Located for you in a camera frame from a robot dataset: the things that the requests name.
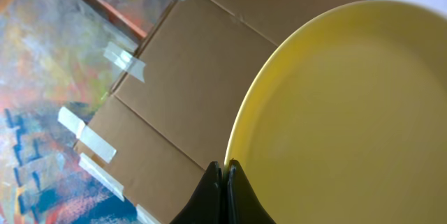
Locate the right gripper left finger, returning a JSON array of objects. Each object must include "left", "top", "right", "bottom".
[{"left": 170, "top": 161, "right": 222, "bottom": 224}]

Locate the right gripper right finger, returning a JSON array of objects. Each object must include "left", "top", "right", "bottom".
[{"left": 226, "top": 159, "right": 275, "bottom": 224}]

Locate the yellow plate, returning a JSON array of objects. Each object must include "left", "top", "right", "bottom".
[{"left": 226, "top": 0, "right": 446, "bottom": 223}]

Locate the white tape strip bottom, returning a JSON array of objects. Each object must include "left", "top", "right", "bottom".
[{"left": 136, "top": 204, "right": 161, "bottom": 224}]

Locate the white tape strip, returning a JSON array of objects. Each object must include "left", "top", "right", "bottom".
[
  {"left": 57, "top": 107, "right": 117, "bottom": 163},
  {"left": 103, "top": 42, "right": 146, "bottom": 82},
  {"left": 78, "top": 153, "right": 125, "bottom": 201},
  {"left": 136, "top": 204, "right": 161, "bottom": 224}
]

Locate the brown cardboard sheet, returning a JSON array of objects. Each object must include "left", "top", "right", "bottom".
[{"left": 75, "top": 0, "right": 360, "bottom": 223}]

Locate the white tape strip middle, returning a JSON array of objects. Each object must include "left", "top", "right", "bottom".
[{"left": 57, "top": 107, "right": 117, "bottom": 163}]

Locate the white tape strip lower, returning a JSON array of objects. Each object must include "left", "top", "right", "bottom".
[{"left": 78, "top": 153, "right": 125, "bottom": 201}]

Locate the white tape strip upper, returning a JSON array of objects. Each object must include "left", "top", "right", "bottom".
[{"left": 103, "top": 42, "right": 146, "bottom": 82}]

